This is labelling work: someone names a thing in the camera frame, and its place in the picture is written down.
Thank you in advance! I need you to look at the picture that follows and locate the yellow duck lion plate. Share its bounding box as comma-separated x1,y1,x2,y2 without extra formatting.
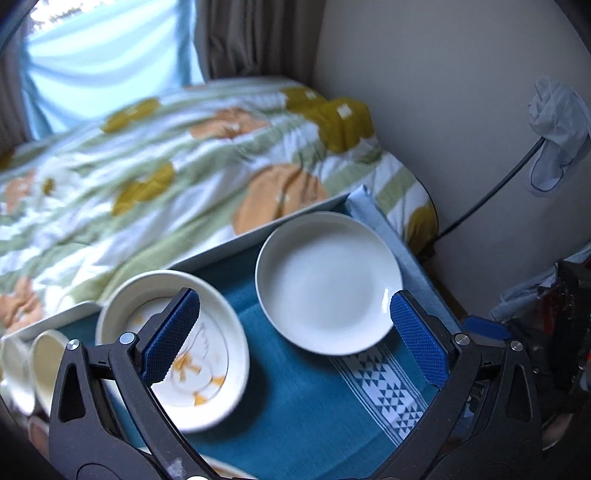
202,455,254,479

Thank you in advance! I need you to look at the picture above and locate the white small cup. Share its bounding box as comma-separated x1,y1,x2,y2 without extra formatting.
1,337,36,416

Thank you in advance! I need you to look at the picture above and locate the small cream duck bowl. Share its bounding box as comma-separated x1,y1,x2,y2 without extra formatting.
29,330,68,416

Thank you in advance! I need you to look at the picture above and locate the white plate orange duck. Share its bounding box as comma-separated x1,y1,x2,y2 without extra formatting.
95,270,250,433

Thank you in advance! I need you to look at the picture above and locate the teal blue table cloth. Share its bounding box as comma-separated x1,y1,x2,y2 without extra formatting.
59,239,440,480

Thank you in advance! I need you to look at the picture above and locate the plain white plate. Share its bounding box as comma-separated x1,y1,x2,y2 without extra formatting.
254,212,403,356

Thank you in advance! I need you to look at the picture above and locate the floral bed quilt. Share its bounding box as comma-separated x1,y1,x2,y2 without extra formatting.
1,77,438,334

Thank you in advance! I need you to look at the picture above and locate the grey brown drape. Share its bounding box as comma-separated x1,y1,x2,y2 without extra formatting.
194,0,325,84

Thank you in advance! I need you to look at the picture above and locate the black cable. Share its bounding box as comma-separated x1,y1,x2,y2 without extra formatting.
434,135,548,245

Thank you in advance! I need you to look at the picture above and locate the grey rag on cable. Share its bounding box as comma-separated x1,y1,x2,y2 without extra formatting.
529,76,590,197

